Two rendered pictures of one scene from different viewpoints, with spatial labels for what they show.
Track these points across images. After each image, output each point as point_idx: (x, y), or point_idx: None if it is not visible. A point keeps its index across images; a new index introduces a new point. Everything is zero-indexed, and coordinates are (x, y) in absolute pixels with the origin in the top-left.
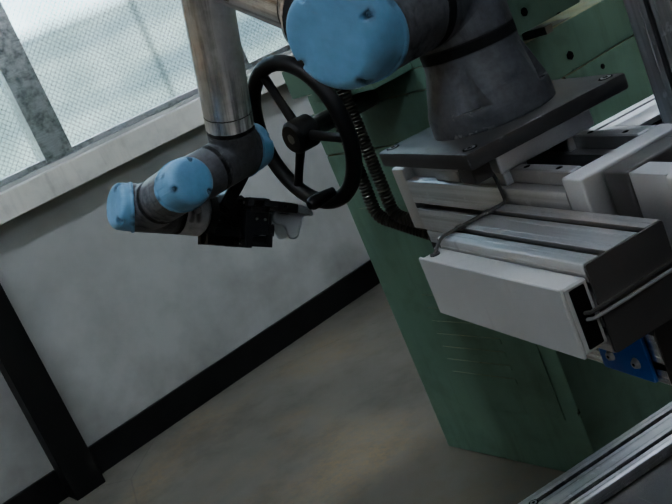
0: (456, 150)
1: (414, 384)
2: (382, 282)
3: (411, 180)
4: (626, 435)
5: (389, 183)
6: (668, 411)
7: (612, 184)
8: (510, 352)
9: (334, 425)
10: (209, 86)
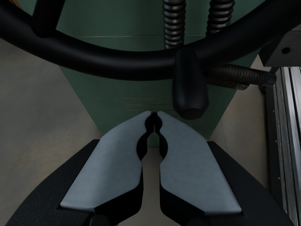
0: None
1: (53, 110)
2: (78, 92)
3: None
4: (300, 164)
5: (119, 11)
6: (298, 141)
7: None
8: (185, 119)
9: (21, 149)
10: None
